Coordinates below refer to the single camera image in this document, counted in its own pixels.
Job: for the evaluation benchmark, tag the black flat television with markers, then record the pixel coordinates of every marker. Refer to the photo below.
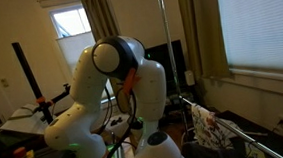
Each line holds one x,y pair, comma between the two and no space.
161,59

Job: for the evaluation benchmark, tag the white cellular window blind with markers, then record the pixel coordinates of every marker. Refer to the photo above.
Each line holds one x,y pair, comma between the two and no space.
261,23
75,46

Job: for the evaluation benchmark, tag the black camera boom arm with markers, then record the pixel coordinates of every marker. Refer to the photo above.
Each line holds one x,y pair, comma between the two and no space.
57,96

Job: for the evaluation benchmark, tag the chrome clothes rack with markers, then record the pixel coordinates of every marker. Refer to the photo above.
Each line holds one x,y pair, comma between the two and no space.
168,47

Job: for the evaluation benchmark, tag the white table board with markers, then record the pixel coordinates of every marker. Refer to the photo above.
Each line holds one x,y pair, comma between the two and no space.
20,121

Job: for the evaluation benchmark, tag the small white box device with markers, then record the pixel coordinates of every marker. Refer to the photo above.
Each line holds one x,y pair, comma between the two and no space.
190,78

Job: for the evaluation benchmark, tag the clear green lit panel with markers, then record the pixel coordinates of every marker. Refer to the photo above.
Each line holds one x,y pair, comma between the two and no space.
117,157

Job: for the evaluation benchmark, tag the yellow white paper tag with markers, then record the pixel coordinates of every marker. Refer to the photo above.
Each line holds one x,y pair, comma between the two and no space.
255,153

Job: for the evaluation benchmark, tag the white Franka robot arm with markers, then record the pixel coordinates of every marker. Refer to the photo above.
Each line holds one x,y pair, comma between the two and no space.
81,79

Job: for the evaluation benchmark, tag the floral print garment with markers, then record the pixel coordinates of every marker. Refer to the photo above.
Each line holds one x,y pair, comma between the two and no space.
205,128

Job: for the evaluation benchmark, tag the olive window curtain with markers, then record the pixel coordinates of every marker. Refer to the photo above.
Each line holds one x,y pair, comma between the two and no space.
205,31
100,15

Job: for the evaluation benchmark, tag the black upright post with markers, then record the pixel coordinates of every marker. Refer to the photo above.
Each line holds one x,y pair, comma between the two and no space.
29,77

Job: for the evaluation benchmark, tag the bright window pane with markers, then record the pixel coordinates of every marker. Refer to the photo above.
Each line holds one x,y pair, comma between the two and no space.
70,22

